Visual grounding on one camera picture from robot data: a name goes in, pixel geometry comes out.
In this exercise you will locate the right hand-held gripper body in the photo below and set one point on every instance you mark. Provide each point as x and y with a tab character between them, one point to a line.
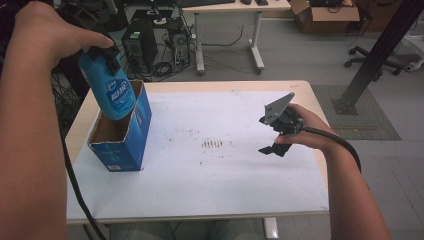
283	116

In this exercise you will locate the blue plastic bottle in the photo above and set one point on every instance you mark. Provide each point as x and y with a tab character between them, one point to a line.
111	90

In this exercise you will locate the blue cardboard box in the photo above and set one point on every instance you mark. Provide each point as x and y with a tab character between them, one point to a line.
125	146

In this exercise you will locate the person's right hand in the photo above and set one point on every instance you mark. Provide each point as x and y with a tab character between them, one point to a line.
316	133

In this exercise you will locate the person's left hand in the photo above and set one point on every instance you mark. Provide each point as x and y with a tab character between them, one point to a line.
46	33

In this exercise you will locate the black computer tower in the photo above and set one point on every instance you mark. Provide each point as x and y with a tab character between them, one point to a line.
138	46

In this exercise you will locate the light wooden table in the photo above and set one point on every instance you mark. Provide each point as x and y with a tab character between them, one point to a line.
313	100

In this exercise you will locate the small open computer case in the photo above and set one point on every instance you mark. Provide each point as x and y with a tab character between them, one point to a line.
179	41

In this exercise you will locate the white table leg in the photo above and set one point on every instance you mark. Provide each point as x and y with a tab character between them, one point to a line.
270	230

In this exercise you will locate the grey floor mat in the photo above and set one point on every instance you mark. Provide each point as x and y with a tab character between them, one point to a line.
376	123

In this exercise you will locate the black office chair base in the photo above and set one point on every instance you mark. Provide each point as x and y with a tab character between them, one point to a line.
373	60

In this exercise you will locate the open brown cardboard box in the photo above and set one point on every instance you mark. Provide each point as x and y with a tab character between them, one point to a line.
325	18

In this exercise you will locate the black keyboard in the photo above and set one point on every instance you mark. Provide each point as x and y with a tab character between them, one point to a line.
205	2

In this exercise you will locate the white desk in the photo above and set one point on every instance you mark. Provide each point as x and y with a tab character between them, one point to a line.
233	6

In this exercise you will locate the black metal stand post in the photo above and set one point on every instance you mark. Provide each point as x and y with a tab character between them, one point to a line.
383	50

